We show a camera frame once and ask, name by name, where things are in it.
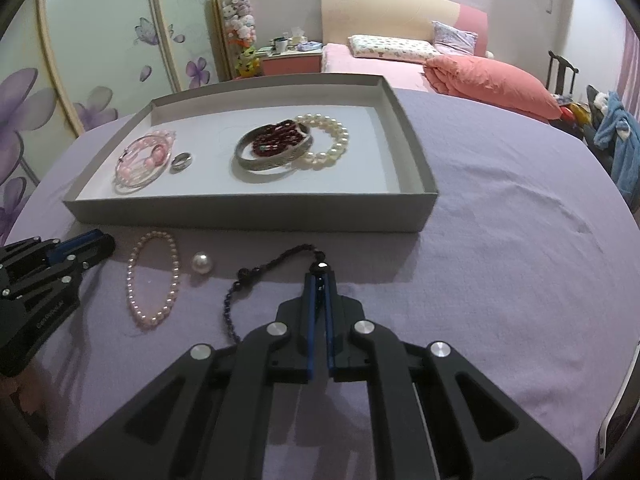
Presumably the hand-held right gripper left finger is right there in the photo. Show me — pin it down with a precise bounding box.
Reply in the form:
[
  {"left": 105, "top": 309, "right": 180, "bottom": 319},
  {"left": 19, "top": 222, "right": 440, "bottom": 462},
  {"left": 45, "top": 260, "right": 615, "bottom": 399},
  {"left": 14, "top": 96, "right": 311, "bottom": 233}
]
[{"left": 55, "top": 271, "right": 318, "bottom": 480}]

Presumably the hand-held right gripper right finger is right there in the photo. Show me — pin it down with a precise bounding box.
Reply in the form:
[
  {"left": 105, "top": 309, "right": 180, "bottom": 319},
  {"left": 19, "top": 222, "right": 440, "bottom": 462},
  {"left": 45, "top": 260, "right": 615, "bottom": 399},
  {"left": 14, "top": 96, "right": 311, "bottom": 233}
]
[{"left": 319, "top": 270, "right": 583, "bottom": 480}]

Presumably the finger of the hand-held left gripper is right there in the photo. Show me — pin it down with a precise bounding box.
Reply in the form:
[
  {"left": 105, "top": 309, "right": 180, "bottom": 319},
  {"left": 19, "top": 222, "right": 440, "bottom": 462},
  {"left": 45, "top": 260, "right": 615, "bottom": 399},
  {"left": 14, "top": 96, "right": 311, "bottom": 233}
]
[
  {"left": 0, "top": 230, "right": 104, "bottom": 273},
  {"left": 0, "top": 235, "right": 117, "bottom": 301}
]

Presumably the pink chunky bead bracelet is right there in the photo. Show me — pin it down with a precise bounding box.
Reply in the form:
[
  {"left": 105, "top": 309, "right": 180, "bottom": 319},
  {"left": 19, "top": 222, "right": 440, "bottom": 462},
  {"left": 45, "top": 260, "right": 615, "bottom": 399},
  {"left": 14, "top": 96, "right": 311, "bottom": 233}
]
[{"left": 116, "top": 130, "right": 177, "bottom": 186}]

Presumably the dark purple bead bracelet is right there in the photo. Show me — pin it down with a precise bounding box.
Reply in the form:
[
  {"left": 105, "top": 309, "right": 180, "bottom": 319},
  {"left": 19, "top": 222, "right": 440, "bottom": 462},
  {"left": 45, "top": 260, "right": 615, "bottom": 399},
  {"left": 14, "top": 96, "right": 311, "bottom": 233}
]
[{"left": 222, "top": 243, "right": 328, "bottom": 346}]

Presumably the grey cardboard tray box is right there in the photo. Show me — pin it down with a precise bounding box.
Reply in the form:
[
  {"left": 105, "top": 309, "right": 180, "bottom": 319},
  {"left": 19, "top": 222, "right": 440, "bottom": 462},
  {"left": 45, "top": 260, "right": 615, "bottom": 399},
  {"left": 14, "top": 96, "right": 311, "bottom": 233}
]
[{"left": 62, "top": 74, "right": 439, "bottom": 233}]

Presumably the wide silver bangle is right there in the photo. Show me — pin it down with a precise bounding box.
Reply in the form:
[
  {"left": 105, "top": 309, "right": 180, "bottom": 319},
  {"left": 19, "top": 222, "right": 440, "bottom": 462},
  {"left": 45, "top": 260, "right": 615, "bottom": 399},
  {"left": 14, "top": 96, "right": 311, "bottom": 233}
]
[{"left": 235, "top": 125, "right": 315, "bottom": 173}]

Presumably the white pearl bracelet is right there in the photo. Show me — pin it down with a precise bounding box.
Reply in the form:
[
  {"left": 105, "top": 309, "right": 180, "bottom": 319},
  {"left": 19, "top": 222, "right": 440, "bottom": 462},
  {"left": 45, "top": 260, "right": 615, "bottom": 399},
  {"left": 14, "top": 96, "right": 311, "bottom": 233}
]
[{"left": 292, "top": 112, "right": 350, "bottom": 171}]

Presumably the dark red bead bracelet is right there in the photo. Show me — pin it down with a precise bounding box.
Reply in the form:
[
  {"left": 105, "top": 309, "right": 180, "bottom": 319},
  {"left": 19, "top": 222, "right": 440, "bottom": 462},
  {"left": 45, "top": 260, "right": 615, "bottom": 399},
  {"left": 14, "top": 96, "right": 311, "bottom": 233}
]
[{"left": 251, "top": 119, "right": 307, "bottom": 157}]

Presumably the wardrobe door with large flower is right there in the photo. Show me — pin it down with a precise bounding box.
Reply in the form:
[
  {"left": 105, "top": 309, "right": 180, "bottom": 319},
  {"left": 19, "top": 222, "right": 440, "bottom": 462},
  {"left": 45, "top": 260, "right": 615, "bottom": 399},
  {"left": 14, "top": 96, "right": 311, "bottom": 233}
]
[{"left": 0, "top": 0, "right": 83, "bottom": 246}]

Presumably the wardrobe door with butterfly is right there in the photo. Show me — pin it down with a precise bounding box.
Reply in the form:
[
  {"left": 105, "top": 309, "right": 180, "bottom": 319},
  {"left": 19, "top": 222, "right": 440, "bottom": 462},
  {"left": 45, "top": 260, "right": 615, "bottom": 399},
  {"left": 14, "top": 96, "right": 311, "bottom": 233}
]
[{"left": 37, "top": 0, "right": 176, "bottom": 136}]

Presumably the wardrobe door with small flower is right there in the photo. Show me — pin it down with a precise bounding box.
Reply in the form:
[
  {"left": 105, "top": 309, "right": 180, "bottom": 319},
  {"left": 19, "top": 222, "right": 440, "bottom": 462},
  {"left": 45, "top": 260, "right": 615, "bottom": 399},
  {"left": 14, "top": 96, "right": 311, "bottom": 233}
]
[{"left": 147, "top": 0, "right": 223, "bottom": 92}]

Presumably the pink and white nightstand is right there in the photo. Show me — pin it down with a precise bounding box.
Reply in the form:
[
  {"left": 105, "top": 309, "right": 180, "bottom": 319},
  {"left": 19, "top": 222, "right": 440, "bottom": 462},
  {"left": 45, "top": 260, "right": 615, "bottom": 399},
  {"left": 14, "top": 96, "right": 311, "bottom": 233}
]
[{"left": 260, "top": 42, "right": 323, "bottom": 78}]

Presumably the bed with pink sheet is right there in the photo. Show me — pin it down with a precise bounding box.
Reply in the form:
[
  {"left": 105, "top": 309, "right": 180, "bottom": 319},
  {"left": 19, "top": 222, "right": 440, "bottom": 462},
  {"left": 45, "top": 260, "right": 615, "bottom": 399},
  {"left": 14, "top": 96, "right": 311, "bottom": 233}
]
[{"left": 320, "top": 42, "right": 551, "bottom": 98}]

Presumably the clear tube of plush toys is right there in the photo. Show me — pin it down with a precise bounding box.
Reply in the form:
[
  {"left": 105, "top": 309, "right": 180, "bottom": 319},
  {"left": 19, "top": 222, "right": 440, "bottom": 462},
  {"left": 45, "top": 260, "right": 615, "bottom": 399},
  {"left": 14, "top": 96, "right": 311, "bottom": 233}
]
[{"left": 220, "top": 0, "right": 261, "bottom": 80}]

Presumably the white printed pillow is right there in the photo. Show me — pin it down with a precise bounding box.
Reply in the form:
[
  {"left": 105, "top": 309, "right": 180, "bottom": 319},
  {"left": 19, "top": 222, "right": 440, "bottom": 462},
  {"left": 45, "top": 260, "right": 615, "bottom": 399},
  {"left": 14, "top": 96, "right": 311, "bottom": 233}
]
[{"left": 347, "top": 34, "right": 442, "bottom": 63}]

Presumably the smartphone with white case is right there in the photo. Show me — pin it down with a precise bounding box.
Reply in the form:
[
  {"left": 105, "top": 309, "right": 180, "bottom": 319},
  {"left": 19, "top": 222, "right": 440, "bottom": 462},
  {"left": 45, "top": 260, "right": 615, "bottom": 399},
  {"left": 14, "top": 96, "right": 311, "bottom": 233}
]
[{"left": 597, "top": 342, "right": 640, "bottom": 461}]

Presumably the folded coral quilt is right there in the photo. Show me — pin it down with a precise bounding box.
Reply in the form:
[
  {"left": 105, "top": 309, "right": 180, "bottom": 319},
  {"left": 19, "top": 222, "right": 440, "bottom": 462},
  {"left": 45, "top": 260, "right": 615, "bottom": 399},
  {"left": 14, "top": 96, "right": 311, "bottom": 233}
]
[{"left": 424, "top": 55, "right": 563, "bottom": 121}]

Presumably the beige and pink headboard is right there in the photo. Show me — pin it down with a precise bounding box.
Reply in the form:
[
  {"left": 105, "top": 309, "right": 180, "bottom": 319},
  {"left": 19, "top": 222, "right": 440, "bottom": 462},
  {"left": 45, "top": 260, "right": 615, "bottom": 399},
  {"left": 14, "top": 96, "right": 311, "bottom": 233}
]
[{"left": 320, "top": 0, "right": 489, "bottom": 58}]

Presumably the lilac floral pillow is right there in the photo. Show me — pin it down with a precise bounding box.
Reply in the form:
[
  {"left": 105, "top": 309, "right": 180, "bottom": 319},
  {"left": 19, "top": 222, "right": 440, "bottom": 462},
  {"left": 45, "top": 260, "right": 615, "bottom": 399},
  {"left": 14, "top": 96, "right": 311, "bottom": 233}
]
[{"left": 431, "top": 21, "right": 478, "bottom": 57}]

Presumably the red and yellow toy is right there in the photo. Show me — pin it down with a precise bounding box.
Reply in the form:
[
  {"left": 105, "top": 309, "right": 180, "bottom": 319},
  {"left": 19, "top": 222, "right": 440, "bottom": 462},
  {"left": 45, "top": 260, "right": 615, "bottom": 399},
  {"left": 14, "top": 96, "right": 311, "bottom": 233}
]
[{"left": 557, "top": 100, "right": 593, "bottom": 136}]

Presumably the blue fleece garment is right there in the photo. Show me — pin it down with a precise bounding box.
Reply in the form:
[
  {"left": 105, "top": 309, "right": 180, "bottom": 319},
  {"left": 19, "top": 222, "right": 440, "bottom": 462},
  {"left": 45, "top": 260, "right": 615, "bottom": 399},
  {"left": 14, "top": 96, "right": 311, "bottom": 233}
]
[{"left": 592, "top": 91, "right": 640, "bottom": 206}]

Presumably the dark wooden chair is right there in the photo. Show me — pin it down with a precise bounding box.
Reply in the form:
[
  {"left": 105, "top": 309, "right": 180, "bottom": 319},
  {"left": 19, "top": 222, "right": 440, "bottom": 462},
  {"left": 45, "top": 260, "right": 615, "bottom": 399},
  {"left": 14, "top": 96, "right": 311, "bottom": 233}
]
[{"left": 546, "top": 50, "right": 581, "bottom": 106}]

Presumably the grey chair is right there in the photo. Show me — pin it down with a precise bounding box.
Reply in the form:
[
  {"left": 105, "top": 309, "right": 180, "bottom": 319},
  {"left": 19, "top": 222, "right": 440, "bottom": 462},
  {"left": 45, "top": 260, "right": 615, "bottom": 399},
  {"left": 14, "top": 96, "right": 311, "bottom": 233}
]
[{"left": 582, "top": 85, "right": 608, "bottom": 148}]

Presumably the pink curtain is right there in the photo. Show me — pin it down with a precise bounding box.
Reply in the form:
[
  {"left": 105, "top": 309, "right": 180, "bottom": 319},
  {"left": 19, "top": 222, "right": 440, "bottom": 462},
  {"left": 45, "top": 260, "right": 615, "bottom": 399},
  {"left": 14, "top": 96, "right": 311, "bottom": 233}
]
[{"left": 620, "top": 25, "right": 640, "bottom": 111}]

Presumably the pink pearl bracelet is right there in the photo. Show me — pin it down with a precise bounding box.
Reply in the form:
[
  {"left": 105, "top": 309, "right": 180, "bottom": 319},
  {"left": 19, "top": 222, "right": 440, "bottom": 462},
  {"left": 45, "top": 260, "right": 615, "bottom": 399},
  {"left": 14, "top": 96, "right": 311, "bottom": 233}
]
[{"left": 126, "top": 230, "right": 179, "bottom": 331}]

